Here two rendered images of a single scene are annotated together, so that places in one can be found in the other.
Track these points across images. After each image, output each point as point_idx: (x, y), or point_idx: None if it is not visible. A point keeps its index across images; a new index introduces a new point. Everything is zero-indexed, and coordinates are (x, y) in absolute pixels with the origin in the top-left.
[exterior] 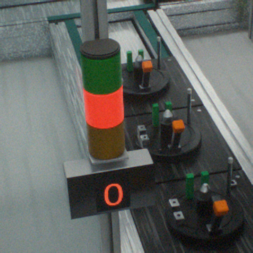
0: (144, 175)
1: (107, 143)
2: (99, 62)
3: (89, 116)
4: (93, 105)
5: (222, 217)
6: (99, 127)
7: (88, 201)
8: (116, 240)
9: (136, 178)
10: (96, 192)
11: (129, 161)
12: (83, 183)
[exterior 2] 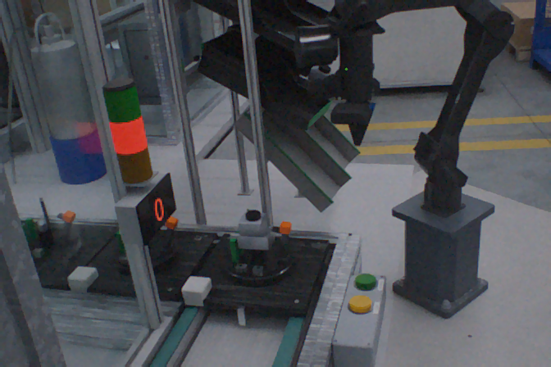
0: (167, 184)
1: (147, 162)
2: (131, 89)
3: (130, 145)
4: (133, 132)
5: (173, 231)
6: (140, 150)
7: (150, 223)
8: (151, 270)
9: (165, 188)
10: (152, 211)
11: (152, 180)
12: (145, 206)
